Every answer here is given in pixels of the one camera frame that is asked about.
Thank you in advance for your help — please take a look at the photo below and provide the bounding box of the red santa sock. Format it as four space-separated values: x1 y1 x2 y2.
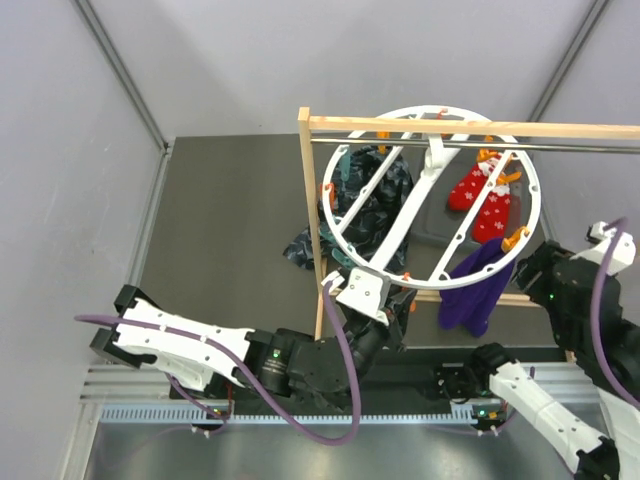
471 152 516 246

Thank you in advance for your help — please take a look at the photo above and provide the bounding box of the purple sock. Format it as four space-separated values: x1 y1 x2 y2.
437 238 515 338

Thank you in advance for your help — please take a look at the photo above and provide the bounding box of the white round clip hanger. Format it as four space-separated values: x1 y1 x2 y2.
307 105 542 291

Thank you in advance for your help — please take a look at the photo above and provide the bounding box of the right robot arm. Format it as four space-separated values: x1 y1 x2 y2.
465 241 639 479

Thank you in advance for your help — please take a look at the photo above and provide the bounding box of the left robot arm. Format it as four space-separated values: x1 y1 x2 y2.
77 285 416 405

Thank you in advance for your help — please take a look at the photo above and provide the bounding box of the clear plastic bin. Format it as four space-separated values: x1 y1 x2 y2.
322 136 554 301

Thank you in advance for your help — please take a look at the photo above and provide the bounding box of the dark patterned cloth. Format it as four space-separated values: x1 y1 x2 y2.
283 146 414 274

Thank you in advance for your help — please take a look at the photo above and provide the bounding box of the red snowflake sock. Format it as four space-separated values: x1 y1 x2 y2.
447 162 493 212

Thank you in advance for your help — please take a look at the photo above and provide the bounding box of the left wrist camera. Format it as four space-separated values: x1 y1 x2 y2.
321 267 391 327

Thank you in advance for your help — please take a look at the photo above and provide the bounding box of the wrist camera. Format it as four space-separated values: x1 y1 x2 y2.
581 221 636 276
321 267 391 327

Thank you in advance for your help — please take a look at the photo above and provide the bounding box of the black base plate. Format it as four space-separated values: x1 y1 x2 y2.
182 348 491 416

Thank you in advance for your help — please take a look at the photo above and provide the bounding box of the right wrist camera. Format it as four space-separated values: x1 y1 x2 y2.
581 221 636 276

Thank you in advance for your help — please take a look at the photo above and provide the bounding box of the wooden rack frame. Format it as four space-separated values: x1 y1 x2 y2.
295 106 640 341

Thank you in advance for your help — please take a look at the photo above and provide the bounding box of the grey cable duct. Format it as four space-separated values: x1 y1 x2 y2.
99 402 501 426

